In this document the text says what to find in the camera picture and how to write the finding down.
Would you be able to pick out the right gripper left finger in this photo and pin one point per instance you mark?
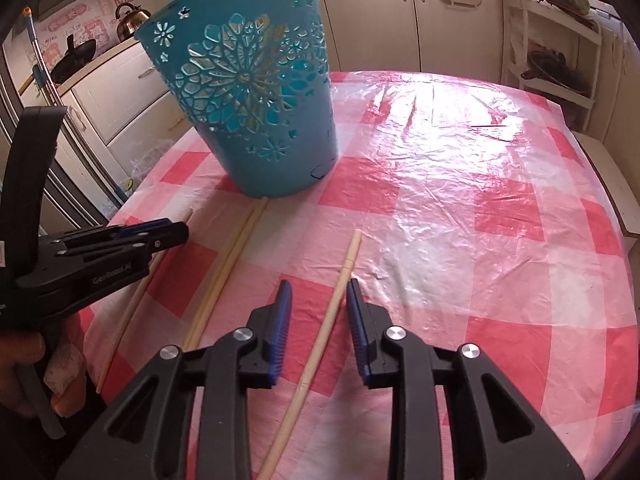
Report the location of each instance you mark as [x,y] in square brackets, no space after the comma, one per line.
[269,325]

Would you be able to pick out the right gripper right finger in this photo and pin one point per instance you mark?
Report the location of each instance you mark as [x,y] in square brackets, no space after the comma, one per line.
[368,323]

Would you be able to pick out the person's left hand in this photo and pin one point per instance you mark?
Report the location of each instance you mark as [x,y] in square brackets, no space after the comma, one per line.
[67,364]

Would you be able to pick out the refrigerator door edge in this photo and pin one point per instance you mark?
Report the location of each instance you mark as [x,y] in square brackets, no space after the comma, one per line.
[72,199]

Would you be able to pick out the wooden chopstick pair left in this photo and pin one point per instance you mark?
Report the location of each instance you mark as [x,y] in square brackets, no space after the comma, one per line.
[222,269]

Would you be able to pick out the pink checkered tablecloth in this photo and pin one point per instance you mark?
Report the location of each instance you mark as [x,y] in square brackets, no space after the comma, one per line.
[482,221]

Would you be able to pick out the black wok pan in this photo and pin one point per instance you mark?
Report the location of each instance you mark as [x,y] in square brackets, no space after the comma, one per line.
[75,58]

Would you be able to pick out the steel kettle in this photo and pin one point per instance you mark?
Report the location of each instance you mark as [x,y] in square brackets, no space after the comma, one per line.
[129,18]

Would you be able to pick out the white wooden stool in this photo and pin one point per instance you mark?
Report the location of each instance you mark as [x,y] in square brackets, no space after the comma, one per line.
[625,204]

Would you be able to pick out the white storage rack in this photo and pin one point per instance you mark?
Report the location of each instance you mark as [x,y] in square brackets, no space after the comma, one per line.
[554,53]

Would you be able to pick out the blue mop handle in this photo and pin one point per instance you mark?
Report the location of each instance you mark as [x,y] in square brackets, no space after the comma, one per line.
[45,81]

